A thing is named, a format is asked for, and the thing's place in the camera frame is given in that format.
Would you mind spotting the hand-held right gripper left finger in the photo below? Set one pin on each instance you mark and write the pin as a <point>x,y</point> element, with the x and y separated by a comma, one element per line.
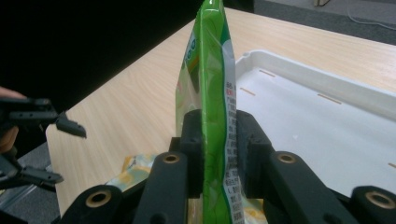
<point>193,146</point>

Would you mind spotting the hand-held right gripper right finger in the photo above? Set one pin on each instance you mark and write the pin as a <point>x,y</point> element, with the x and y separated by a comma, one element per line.
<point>252,149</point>

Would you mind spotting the green snack packet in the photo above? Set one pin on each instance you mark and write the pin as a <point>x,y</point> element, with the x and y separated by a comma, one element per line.
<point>211,93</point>

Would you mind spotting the fruit print cloth bag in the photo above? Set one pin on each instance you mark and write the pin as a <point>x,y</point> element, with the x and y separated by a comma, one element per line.
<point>137,171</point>

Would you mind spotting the white plastic tray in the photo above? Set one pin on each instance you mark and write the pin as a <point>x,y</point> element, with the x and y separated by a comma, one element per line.
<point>311,130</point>

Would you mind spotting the grey metal bar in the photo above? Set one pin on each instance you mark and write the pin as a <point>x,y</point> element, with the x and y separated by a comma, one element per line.
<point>15,196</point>

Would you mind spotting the beige furniture foot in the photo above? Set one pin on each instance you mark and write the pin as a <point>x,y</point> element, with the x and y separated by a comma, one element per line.
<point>320,2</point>

